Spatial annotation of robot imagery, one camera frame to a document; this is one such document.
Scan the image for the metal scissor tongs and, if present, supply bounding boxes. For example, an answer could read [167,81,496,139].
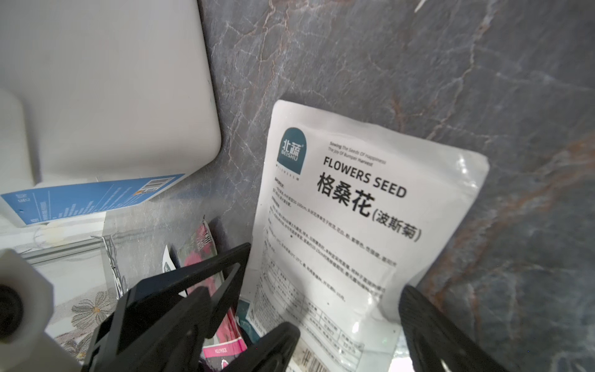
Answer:
[92,235,128,300]

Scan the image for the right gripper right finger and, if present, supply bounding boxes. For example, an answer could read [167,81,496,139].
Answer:
[398,285,507,372]

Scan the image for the lavender seed packet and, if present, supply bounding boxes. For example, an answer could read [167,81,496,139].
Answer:
[161,245,181,273]

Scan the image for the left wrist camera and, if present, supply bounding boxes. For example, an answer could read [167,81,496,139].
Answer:
[1,249,81,371]

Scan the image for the hollyhock pink flower packet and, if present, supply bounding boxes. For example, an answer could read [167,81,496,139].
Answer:
[178,218,248,359]

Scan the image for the blue lid storage box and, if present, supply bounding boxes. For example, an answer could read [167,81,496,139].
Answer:
[1,1,222,227]

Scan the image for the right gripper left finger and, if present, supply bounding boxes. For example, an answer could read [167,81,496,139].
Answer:
[81,242,302,372]

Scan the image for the white cosmos seed packet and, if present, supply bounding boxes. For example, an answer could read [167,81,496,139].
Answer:
[242,100,490,371]

